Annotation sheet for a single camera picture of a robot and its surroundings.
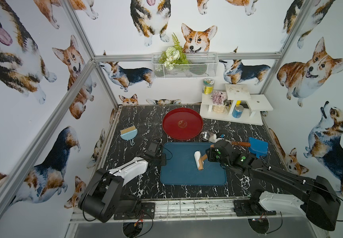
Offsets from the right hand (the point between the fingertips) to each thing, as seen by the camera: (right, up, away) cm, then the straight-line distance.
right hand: (210, 147), depth 82 cm
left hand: (-27, -7, +9) cm, 30 cm away
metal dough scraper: (+24, -1, +16) cm, 29 cm away
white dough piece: (-6, -6, +7) cm, 11 cm away
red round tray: (-15, +12, +28) cm, 34 cm away
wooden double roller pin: (-5, -10, +4) cm, 12 cm away
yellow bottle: (+25, +27, +25) cm, 44 cm away
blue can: (+25, +21, +25) cm, 41 cm away
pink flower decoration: (+8, +29, +13) cm, 33 cm away
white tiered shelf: (+32, +26, +19) cm, 45 cm away
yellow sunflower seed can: (+3, +38, +22) cm, 44 cm away
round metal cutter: (0, +4, +19) cm, 19 cm away
